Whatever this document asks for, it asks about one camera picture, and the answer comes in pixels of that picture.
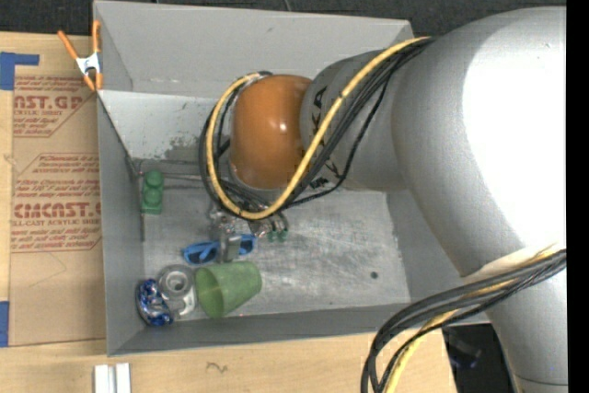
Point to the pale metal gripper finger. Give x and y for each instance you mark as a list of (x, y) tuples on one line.
[(224, 249), (235, 246)]

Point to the blue sunglasses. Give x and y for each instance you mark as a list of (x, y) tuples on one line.
[(202, 250)]

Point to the clear glass jar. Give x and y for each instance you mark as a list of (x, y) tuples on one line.
[(177, 285)]

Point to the brown cardboard board red print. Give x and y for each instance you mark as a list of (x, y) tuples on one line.
[(50, 290)]

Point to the blue and white patterned ball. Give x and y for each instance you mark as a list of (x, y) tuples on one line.
[(149, 303)]

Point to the green plastic cup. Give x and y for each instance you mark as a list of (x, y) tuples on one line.
[(227, 287)]

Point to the green toy building block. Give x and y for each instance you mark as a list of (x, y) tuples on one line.
[(152, 193)]

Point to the grey metal bin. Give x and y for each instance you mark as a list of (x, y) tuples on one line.
[(322, 244)]

